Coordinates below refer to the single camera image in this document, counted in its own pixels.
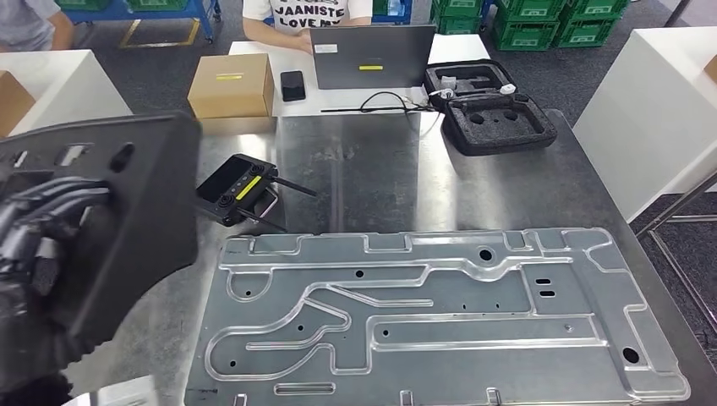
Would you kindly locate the green plastic crate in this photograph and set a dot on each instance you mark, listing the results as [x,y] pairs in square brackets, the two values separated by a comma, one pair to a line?
[157,4]
[84,4]
[596,7]
[529,8]
[526,36]
[462,17]
[585,33]

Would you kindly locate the black foam case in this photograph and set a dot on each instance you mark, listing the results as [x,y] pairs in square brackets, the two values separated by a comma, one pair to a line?
[504,140]

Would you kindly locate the stainless steel table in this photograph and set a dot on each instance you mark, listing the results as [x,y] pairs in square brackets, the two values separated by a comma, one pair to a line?
[694,219]
[364,168]

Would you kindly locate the cardboard box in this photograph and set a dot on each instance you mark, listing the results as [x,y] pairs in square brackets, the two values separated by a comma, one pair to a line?
[711,70]
[229,89]
[14,103]

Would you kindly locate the white desk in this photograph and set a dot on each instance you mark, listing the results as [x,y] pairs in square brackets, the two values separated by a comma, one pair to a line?
[459,50]
[644,112]
[67,84]

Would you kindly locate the grey laptop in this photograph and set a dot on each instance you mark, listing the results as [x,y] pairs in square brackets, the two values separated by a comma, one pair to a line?
[369,50]

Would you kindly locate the black phone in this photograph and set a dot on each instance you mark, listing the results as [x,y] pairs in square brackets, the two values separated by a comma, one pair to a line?
[293,86]

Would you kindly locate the blue metal cart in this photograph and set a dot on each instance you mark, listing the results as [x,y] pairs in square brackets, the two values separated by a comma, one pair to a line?
[157,15]

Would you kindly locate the small white plug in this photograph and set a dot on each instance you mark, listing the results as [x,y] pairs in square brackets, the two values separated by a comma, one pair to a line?
[507,88]

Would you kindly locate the stamped sheet metal panel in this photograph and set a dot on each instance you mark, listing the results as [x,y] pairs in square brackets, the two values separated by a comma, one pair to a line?
[448,364]

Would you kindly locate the black plastic bracket part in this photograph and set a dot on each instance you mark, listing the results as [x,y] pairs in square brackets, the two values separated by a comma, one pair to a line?
[157,224]

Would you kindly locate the black remote controller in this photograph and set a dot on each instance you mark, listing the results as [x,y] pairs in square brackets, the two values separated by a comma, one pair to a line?
[224,185]

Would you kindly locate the person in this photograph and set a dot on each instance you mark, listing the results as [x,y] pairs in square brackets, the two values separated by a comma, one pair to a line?
[302,17]
[28,22]

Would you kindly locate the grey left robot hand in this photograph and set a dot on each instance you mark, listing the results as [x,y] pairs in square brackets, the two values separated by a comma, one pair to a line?
[28,269]

